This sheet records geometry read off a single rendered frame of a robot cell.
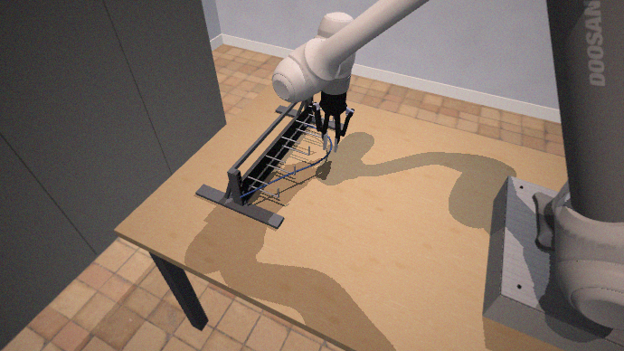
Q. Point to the dark grey rack with cable rings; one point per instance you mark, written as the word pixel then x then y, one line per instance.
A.
pixel 256 175

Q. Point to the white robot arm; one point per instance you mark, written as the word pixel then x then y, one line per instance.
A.
pixel 587 39

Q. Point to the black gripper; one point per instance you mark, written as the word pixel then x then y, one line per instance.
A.
pixel 336 106

